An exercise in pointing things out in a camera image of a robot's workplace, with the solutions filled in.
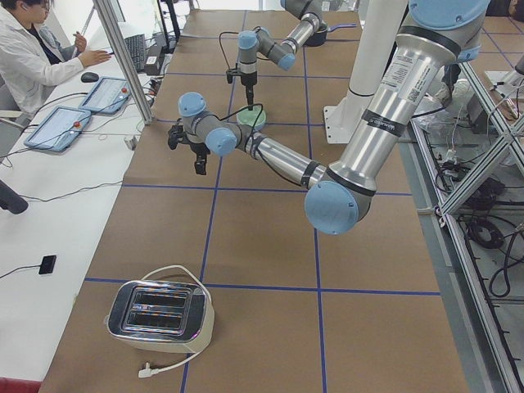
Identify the black keyboard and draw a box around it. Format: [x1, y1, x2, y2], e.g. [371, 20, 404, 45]
[124, 34, 146, 72]

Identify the blue teach pendant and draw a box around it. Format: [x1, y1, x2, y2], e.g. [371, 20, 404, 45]
[24, 106, 92, 152]
[79, 77, 130, 115]

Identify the small black square device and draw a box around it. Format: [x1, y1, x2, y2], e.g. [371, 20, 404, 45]
[38, 255, 56, 275]

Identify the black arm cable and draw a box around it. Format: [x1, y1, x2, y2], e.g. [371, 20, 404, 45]
[218, 25, 263, 70]
[215, 102, 264, 132]

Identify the green bowl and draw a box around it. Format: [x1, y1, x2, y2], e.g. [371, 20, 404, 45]
[236, 108, 266, 126]

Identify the crumpled clear plastic bag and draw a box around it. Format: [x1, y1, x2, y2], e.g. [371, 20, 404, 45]
[412, 85, 450, 129]

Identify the dark blue saucepan with lid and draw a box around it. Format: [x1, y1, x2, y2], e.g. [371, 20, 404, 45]
[305, 24, 356, 47]

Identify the black computer mouse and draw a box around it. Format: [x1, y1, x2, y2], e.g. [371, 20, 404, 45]
[80, 72, 99, 84]

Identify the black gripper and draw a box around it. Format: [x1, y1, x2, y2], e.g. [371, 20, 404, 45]
[238, 61, 258, 109]
[189, 142, 210, 175]

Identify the blue teach pendant far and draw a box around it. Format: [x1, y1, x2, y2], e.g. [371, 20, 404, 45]
[79, 77, 130, 115]

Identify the person in white coat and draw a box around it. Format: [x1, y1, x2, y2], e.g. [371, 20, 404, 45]
[1, 1, 111, 117]

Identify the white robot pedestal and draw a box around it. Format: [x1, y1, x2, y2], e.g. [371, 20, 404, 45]
[323, 0, 408, 144]

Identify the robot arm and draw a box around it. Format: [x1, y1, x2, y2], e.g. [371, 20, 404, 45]
[178, 1, 488, 235]
[227, 1, 328, 111]

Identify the white toaster power cord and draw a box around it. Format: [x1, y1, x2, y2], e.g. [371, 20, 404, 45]
[138, 264, 213, 378]

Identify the blue teach pendant near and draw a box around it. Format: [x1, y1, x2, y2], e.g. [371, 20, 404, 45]
[24, 106, 92, 152]

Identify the silver white toaster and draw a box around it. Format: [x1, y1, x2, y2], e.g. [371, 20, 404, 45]
[106, 280, 215, 354]

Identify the aluminium frame post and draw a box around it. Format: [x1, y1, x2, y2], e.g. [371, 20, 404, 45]
[93, 0, 153, 125]

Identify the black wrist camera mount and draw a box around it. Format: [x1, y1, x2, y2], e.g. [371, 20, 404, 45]
[225, 67, 242, 84]
[167, 118, 189, 150]

